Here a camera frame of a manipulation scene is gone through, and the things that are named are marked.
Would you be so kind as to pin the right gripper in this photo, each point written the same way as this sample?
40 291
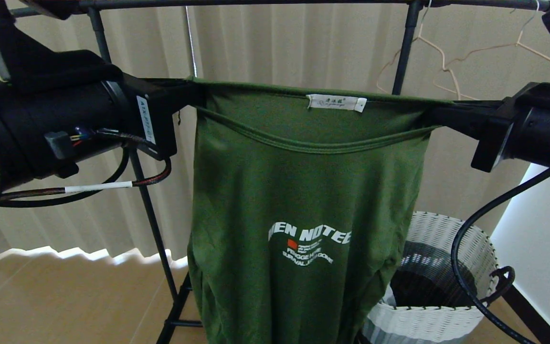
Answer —
542 134

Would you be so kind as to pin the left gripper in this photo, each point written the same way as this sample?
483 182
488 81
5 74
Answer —
55 119

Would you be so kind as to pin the pink clothes hanger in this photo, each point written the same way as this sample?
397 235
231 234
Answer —
494 48
431 44

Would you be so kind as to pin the green long-sleeved shirt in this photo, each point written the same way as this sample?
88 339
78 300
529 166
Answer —
303 191

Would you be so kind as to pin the black clothes rack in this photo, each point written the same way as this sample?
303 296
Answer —
407 48

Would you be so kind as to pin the white laundry basket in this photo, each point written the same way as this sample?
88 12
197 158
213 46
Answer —
437 229

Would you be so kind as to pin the beige curtain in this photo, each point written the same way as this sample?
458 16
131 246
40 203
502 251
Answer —
303 43

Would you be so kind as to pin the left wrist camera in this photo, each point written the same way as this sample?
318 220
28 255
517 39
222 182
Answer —
41 67

